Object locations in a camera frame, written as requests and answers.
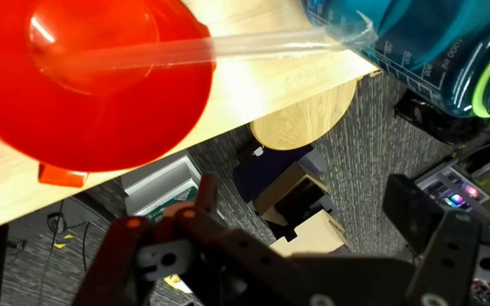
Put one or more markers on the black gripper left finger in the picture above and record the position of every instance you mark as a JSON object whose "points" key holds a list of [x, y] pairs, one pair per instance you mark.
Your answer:
{"points": [[137, 252]]}

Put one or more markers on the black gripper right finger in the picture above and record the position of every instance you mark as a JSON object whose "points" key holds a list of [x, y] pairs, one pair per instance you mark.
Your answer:
{"points": [[447, 242]]}

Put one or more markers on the clear plastic straw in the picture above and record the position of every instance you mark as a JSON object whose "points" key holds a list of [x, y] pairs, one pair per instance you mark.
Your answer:
{"points": [[192, 52]]}

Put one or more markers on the orange plastic bowl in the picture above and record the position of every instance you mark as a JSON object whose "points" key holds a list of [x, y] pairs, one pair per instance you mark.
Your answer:
{"points": [[96, 121]]}

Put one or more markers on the open cardboard box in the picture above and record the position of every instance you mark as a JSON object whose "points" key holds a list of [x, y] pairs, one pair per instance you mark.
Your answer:
{"points": [[292, 206]]}

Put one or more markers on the round wooden stool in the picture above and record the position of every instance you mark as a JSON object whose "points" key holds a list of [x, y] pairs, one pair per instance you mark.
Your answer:
{"points": [[307, 121]]}

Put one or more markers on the blue water bottle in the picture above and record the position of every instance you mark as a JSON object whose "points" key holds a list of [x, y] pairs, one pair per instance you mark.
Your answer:
{"points": [[438, 48]]}

